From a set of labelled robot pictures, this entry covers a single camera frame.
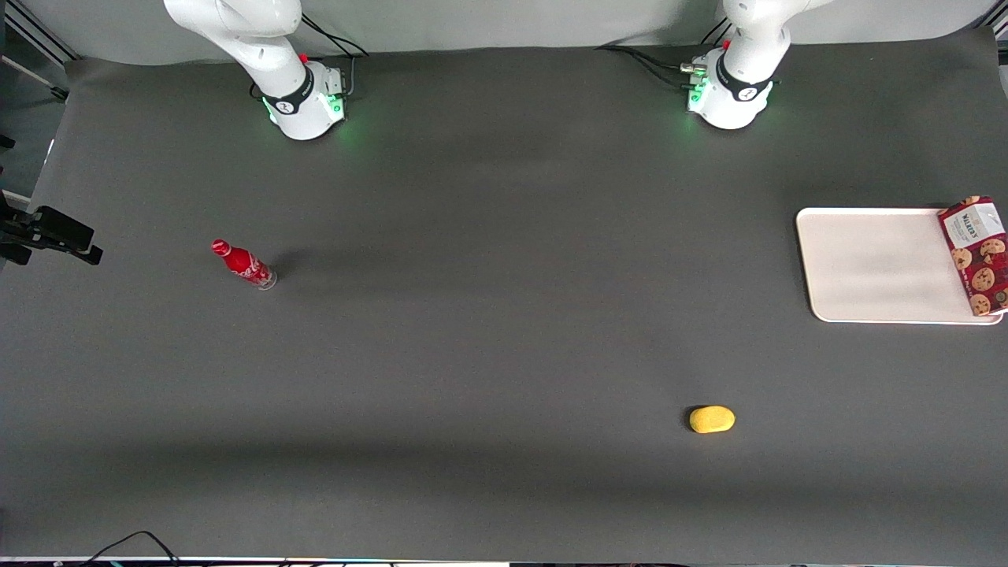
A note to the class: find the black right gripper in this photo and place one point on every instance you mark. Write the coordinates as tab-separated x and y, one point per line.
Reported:
55	231

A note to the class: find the red cookie box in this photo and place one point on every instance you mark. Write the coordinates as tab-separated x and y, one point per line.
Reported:
980	260

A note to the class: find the white rectangular tray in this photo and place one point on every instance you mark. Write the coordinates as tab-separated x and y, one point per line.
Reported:
874	268

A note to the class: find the red soda bottle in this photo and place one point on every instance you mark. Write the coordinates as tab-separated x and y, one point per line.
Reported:
244	264

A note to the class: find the aluminium frame bar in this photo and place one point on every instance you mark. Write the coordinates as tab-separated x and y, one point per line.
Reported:
39	35

